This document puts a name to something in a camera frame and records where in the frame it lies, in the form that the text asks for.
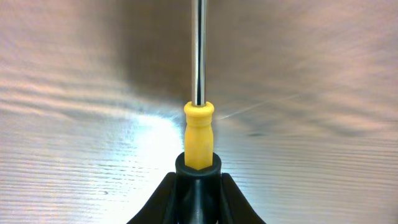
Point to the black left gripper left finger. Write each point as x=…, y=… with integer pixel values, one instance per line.
x=161, y=206

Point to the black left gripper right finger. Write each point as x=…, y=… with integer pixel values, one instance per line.
x=234, y=207

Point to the black yellow screwdriver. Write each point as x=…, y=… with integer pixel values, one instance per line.
x=198, y=168

